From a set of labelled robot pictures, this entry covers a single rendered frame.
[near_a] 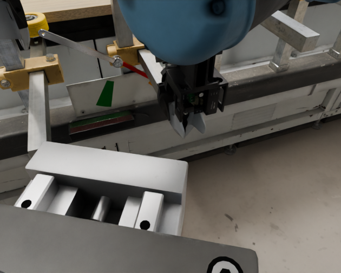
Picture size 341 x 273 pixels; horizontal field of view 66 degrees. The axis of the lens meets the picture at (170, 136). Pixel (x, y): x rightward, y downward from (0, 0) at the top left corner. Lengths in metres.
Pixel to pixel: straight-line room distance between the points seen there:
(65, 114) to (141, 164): 0.57
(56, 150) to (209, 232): 1.10
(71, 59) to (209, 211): 0.91
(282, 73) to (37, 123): 0.74
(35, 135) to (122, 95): 0.30
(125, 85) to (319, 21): 0.88
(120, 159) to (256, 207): 1.21
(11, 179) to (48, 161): 1.08
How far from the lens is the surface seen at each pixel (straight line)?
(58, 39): 0.58
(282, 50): 0.92
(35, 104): 0.57
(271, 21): 0.62
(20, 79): 0.69
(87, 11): 0.84
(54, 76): 0.68
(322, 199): 1.56
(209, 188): 1.41
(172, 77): 0.38
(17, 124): 0.79
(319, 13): 1.29
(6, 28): 0.55
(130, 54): 0.67
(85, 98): 0.72
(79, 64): 0.92
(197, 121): 0.46
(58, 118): 0.76
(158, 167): 0.22
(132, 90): 0.73
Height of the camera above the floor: 1.17
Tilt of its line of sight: 46 degrees down
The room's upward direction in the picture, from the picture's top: straight up
